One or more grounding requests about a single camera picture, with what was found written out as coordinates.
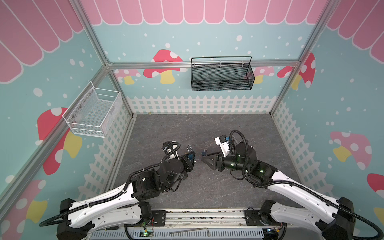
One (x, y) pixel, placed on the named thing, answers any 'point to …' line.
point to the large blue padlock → (191, 154)
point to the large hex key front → (192, 229)
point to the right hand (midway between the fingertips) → (204, 158)
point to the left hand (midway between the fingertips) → (193, 157)
